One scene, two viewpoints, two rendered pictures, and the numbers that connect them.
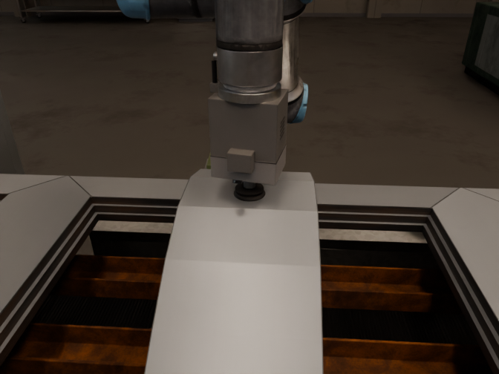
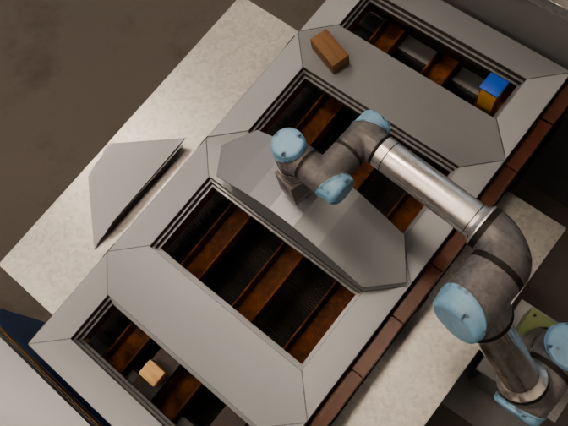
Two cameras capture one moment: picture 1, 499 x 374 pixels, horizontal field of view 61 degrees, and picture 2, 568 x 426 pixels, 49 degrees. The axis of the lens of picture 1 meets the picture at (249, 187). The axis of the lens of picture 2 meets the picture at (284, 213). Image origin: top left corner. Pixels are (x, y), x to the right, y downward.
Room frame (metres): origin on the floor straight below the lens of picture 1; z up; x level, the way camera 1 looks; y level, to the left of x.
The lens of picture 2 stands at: (0.95, -0.37, 2.55)
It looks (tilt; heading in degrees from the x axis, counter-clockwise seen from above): 70 degrees down; 148
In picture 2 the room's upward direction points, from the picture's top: 23 degrees counter-clockwise
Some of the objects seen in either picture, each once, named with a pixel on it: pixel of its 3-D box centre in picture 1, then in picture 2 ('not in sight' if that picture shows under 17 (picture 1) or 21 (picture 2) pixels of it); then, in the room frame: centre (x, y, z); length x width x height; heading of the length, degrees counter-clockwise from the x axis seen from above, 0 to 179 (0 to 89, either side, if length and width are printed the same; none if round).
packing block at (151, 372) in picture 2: not in sight; (154, 373); (0.38, -0.61, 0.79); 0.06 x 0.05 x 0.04; 176
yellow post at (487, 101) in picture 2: not in sight; (488, 102); (0.73, 0.60, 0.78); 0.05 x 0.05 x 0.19; 86
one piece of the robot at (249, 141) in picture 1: (244, 132); (296, 173); (0.49, 0.01, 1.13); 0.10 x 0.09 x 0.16; 164
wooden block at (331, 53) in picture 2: not in sight; (330, 51); (0.27, 0.45, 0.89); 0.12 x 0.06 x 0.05; 159
